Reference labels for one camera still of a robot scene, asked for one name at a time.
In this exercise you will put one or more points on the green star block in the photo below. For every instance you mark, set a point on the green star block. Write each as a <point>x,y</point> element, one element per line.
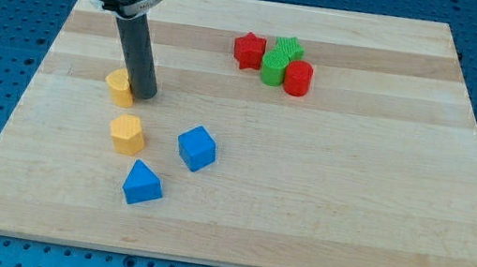
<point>291,47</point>

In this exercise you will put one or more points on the green cylinder block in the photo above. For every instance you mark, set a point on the green cylinder block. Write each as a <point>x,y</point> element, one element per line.
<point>273,67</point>

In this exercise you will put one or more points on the blue triangle block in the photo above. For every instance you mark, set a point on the blue triangle block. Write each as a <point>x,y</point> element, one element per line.
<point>142,184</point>

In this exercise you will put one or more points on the blue cube block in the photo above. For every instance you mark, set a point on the blue cube block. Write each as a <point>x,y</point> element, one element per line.
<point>197,148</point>

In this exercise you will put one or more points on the yellow heart block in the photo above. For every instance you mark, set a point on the yellow heart block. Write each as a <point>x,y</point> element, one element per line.
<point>119,88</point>

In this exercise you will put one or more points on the red star block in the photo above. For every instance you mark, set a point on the red star block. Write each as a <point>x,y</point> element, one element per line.
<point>249,50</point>

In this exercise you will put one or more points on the wooden board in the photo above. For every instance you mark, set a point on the wooden board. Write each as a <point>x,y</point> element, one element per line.
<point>376,166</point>

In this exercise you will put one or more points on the yellow hexagon block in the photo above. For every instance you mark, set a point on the yellow hexagon block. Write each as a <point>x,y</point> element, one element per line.
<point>127,134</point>

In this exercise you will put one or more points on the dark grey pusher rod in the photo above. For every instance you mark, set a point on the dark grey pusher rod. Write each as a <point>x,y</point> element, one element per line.
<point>139,59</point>

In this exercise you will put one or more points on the red cylinder block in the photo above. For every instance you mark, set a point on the red cylinder block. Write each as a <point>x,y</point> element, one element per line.
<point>298,77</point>

